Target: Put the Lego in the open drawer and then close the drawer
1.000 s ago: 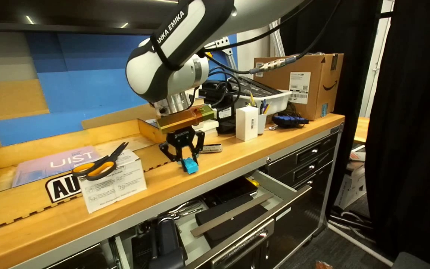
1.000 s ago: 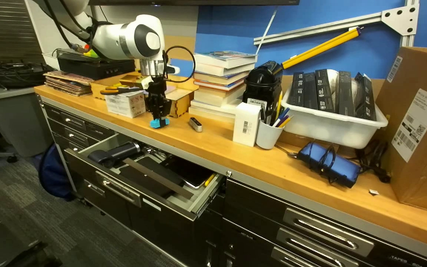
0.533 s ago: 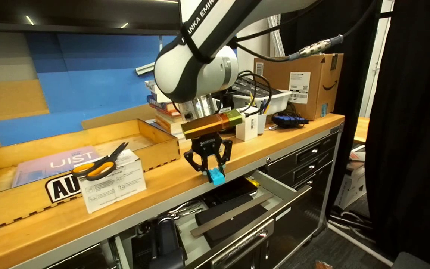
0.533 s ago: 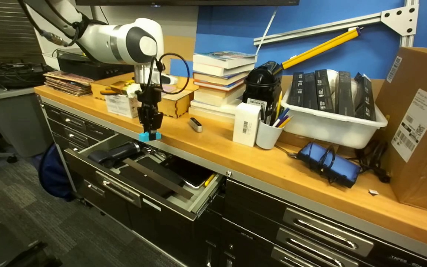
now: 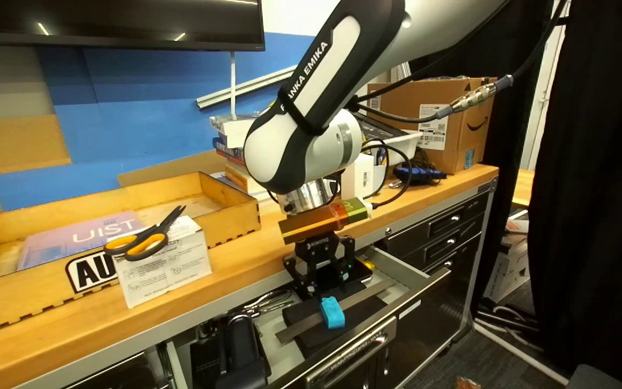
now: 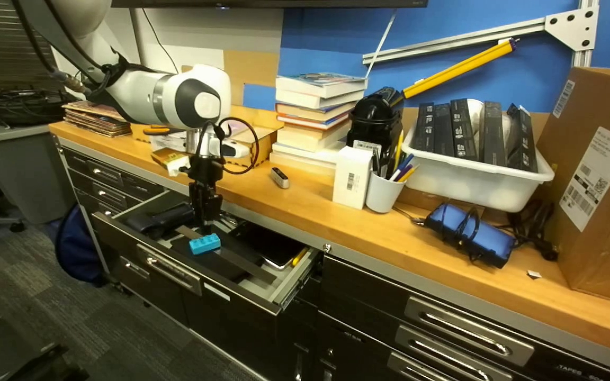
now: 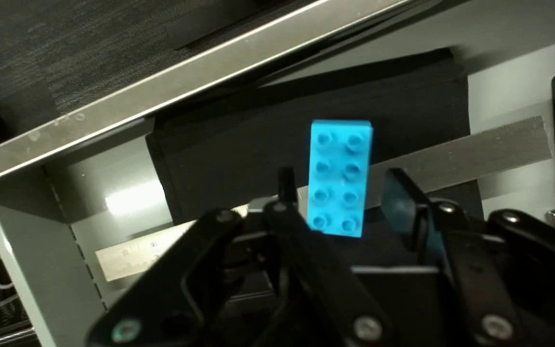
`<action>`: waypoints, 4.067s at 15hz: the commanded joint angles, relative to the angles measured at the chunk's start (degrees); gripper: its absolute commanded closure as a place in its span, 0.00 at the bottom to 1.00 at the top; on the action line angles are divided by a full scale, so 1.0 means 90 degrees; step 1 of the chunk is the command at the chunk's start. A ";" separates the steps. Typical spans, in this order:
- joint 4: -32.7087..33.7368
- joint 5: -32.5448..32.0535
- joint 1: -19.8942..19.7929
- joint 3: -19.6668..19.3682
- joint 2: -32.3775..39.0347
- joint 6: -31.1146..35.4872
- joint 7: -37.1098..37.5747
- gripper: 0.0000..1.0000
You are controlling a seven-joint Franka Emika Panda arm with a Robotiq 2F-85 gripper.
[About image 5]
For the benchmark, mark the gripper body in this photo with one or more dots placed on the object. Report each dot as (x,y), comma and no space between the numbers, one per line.
(319,249)

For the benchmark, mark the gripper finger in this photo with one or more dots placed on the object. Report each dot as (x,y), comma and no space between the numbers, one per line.
(345,265)
(300,275)

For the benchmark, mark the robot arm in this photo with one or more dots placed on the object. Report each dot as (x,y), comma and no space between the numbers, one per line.
(322,81)

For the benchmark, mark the blue Lego block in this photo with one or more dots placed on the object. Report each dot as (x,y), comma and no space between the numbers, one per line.
(332,312)

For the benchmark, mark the open metal drawer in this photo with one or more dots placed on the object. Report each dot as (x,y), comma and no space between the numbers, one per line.
(311,346)

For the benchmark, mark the closed black drawer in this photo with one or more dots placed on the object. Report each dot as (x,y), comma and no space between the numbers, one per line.
(467,210)
(470,232)

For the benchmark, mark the yellow and black tool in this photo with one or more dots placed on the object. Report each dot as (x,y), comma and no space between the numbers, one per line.
(364,267)

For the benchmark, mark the silver pliers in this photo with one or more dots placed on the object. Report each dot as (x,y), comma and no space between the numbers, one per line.
(268,302)

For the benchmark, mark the long metal ruler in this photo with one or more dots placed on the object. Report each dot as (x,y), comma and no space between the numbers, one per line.
(300,325)

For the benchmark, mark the black flat pad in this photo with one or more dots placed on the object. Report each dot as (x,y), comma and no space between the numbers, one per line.
(319,337)

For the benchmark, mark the small white box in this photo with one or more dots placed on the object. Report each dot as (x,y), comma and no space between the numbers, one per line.
(358,175)

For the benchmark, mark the black power tool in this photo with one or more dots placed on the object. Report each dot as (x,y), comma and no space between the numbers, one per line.
(235,351)

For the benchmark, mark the wooden tray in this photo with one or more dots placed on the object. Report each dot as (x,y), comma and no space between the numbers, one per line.
(224,208)

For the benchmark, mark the blue connector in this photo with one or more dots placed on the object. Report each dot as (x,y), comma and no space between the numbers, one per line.
(419,173)

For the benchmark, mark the stack of books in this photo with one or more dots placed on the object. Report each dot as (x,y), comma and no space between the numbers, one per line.
(232,156)

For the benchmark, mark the white paper box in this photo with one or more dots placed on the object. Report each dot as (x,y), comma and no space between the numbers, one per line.
(170,273)

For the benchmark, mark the white plastic bin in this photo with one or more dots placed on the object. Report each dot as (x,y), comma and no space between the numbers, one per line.
(397,141)

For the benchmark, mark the orange and black scissors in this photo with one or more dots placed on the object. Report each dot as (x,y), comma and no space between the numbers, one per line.
(141,243)

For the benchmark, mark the stack of boxes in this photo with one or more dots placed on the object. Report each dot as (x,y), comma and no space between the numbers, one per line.
(508,259)

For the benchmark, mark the cardboard box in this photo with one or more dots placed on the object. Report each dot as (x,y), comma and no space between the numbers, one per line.
(451,124)

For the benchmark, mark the black and white sticker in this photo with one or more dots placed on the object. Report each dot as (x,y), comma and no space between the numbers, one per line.
(87,271)

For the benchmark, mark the purple booklet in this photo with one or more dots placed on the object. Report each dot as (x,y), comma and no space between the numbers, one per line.
(68,240)

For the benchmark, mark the black curtain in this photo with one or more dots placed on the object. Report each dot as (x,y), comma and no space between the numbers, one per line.
(597,189)

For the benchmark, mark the black monitor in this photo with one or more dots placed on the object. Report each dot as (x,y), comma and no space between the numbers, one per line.
(111,21)

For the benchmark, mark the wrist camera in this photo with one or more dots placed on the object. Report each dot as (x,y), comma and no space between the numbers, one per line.
(316,222)

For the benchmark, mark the white wall rail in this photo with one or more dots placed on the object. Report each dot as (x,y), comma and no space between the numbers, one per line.
(246,85)

